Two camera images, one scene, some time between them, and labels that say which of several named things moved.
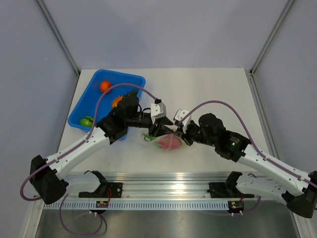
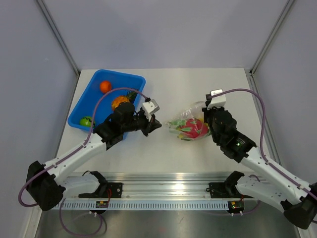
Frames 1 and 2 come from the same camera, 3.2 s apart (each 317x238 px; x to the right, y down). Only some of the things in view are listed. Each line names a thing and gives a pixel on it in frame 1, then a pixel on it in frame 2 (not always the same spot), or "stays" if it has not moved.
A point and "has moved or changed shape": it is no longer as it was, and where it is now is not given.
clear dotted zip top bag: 167,142 has moved or changed shape
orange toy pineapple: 116,101 stays
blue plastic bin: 86,105 stays
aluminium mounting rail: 164,184 stays
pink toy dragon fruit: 169,142 has moved or changed shape
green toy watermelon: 86,121 stays
